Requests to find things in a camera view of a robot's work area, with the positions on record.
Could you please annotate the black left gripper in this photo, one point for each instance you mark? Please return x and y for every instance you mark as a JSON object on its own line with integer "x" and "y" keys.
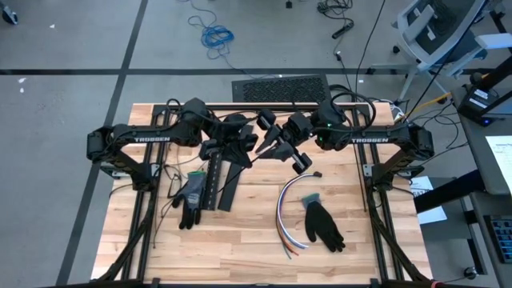
{"x": 236, "y": 134}

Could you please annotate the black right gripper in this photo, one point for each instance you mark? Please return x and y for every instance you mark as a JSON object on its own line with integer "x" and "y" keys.
{"x": 298, "y": 128}

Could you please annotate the black zip tie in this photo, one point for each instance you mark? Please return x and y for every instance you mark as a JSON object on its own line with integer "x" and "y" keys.
{"x": 158, "y": 224}
{"x": 250, "y": 163}
{"x": 360, "y": 180}

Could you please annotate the black duct cover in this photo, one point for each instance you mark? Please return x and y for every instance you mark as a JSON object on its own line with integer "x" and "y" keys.
{"x": 231, "y": 188}

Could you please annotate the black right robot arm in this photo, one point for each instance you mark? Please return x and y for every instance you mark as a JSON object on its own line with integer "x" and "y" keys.
{"x": 380, "y": 138}

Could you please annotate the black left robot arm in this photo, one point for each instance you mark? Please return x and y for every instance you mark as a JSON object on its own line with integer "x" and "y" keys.
{"x": 160, "y": 136}

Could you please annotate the black perforated computer case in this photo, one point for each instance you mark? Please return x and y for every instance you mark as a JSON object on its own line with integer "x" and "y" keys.
{"x": 280, "y": 89}

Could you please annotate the grey-backed work glove green cuff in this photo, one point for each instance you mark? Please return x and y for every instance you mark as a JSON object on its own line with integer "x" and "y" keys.
{"x": 192, "y": 196}

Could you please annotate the black work glove green cuff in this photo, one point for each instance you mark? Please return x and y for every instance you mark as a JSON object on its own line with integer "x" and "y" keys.
{"x": 320, "y": 224}

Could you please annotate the black power plug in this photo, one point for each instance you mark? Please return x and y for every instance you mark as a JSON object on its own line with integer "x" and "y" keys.
{"x": 338, "y": 56}

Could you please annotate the black power strip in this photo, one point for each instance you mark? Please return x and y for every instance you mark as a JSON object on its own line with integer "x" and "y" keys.
{"x": 343, "y": 30}

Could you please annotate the small black floor object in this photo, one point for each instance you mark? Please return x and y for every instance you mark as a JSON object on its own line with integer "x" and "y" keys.
{"x": 289, "y": 4}

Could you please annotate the white floor paper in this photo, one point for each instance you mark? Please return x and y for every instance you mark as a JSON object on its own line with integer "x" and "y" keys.
{"x": 434, "y": 216}

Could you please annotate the black desk bar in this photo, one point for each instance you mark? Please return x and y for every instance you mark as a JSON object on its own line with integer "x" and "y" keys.
{"x": 448, "y": 192}

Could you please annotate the operator side desk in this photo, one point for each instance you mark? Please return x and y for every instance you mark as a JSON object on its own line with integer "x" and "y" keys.
{"x": 476, "y": 160}

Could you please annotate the grey mesh office chair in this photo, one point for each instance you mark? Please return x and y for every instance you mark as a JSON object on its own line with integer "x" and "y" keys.
{"x": 440, "y": 32}

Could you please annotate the black box device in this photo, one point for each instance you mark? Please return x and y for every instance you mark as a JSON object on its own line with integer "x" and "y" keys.
{"x": 476, "y": 106}

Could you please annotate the white sheet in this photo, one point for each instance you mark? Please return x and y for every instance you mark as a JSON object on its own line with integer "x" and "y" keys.
{"x": 502, "y": 160}

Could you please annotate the black caster wheel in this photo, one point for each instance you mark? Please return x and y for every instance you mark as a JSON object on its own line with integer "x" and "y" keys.
{"x": 470, "y": 273}
{"x": 10, "y": 16}

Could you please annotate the black keyboard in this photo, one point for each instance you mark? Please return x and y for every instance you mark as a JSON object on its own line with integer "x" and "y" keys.
{"x": 502, "y": 240}

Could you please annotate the operator keyboard desk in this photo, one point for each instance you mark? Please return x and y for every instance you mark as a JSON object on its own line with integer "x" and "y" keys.
{"x": 490, "y": 276}

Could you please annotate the black aluminium post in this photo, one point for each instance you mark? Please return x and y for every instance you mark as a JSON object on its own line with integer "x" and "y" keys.
{"x": 500, "y": 72}

